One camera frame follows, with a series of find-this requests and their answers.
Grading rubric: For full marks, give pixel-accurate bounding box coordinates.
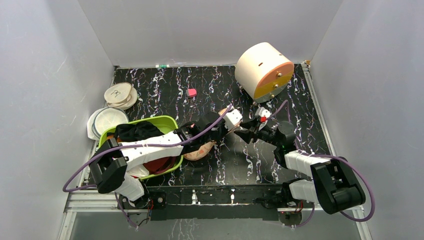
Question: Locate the dark red bra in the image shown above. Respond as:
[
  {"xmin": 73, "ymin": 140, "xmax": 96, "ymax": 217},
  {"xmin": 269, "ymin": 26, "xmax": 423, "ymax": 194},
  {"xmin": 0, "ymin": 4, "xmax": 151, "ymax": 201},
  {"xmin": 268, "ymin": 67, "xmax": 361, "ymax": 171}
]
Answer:
[{"xmin": 143, "ymin": 156, "xmax": 177, "ymax": 175}]

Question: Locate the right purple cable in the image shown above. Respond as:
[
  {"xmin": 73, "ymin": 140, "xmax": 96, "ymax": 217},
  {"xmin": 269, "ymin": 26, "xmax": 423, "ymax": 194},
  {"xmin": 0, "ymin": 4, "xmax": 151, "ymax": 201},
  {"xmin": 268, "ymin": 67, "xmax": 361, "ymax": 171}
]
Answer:
[{"xmin": 269, "ymin": 99, "xmax": 377, "ymax": 229}]

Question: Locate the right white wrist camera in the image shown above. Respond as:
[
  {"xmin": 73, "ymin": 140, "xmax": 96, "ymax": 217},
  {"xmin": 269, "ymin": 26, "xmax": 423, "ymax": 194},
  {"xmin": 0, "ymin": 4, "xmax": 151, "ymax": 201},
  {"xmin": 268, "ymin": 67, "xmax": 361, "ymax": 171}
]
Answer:
[{"xmin": 254, "ymin": 107, "xmax": 271, "ymax": 131}]

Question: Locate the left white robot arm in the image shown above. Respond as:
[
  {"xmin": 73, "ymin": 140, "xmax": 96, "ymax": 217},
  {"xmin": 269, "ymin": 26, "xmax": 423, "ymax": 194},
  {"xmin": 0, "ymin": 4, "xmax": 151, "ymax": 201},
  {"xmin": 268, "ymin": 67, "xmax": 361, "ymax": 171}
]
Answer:
[{"xmin": 89, "ymin": 112, "xmax": 240, "ymax": 208}]

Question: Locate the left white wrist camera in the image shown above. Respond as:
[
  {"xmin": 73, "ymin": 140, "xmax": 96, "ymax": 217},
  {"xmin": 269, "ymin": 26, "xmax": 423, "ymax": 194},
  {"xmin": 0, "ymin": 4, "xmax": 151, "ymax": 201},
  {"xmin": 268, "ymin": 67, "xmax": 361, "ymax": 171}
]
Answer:
[{"xmin": 223, "ymin": 108, "xmax": 243, "ymax": 132}]

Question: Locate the black garment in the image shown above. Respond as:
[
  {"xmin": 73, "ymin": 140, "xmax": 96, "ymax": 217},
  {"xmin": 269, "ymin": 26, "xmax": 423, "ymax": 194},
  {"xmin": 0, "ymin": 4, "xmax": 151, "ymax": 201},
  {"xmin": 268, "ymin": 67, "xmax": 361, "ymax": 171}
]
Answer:
[{"xmin": 113, "ymin": 121, "xmax": 164, "ymax": 142}]

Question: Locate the cream cylindrical drum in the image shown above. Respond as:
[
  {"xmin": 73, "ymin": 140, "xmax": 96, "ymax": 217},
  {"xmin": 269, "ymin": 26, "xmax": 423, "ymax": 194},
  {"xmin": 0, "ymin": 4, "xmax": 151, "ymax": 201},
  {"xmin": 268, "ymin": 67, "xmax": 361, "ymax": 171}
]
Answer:
[{"xmin": 234, "ymin": 42, "xmax": 295, "ymax": 103}]

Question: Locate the white round mesh bag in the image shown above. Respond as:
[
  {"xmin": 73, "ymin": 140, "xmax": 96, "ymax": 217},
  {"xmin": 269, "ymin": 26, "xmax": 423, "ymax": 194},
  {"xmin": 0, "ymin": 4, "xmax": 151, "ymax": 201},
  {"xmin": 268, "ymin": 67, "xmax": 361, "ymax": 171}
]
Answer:
[{"xmin": 86, "ymin": 107, "xmax": 129, "ymax": 141}]

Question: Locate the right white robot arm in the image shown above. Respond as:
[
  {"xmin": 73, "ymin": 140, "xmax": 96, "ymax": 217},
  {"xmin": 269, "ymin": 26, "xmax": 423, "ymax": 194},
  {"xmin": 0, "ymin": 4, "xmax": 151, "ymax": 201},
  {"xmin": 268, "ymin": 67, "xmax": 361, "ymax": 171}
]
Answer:
[{"xmin": 234, "ymin": 120, "xmax": 366, "ymax": 214}]

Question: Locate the floral mesh laundry bag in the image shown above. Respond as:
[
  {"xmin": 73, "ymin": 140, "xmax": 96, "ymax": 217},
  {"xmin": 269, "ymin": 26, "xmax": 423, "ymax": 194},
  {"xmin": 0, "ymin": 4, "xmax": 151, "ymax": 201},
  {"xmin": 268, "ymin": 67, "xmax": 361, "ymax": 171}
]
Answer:
[{"xmin": 182, "ymin": 106, "xmax": 241, "ymax": 162}]

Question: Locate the small pink block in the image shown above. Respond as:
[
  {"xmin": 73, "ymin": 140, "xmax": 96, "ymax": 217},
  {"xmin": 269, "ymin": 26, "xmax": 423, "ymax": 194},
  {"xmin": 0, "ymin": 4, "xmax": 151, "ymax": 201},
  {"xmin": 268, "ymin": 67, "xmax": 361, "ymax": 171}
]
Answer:
[{"xmin": 186, "ymin": 88, "xmax": 197, "ymax": 98}]

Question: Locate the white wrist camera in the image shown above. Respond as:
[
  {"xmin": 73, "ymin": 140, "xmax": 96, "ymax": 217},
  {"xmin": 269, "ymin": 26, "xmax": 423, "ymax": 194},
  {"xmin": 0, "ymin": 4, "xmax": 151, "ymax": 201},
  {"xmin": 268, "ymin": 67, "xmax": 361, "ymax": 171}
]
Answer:
[
  {"xmin": 223, "ymin": 108, "xmax": 243, "ymax": 132},
  {"xmin": 254, "ymin": 107, "xmax": 271, "ymax": 131}
]

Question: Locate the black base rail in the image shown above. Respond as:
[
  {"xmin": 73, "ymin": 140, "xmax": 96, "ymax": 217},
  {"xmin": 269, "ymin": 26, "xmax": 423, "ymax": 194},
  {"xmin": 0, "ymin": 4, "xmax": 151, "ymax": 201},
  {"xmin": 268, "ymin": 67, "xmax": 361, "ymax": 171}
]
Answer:
[{"xmin": 112, "ymin": 185, "xmax": 309, "ymax": 222}]

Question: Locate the green plastic basket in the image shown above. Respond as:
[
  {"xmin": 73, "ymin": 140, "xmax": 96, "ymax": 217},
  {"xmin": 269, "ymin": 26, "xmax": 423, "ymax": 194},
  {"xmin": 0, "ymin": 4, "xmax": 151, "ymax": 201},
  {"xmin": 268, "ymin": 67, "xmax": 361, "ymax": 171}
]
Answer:
[{"xmin": 96, "ymin": 115, "xmax": 184, "ymax": 180}]

